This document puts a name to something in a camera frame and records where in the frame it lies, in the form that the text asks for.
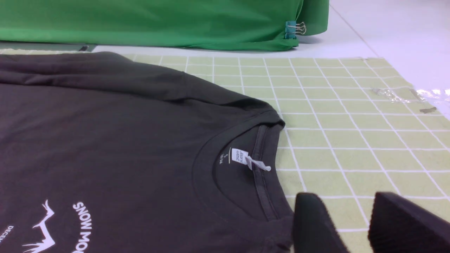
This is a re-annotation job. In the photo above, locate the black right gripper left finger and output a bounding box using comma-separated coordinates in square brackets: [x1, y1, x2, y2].
[293, 192, 349, 253]

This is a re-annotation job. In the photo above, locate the clear tape piece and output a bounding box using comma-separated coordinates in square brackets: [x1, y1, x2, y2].
[371, 87, 450, 106]

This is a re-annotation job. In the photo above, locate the teal binder clip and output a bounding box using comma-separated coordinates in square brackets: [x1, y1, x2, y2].
[284, 21, 307, 39]

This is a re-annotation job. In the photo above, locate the green backdrop cloth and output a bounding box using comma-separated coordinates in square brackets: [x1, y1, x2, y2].
[0, 0, 329, 51]

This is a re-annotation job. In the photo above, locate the light green checkered table mat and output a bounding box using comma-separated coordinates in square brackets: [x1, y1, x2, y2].
[121, 53, 449, 253]

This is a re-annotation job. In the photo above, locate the dark gray long-sleeve shirt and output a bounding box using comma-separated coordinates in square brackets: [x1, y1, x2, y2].
[0, 52, 293, 253]

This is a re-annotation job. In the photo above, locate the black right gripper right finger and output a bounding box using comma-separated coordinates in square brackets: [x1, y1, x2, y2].
[368, 192, 450, 253]

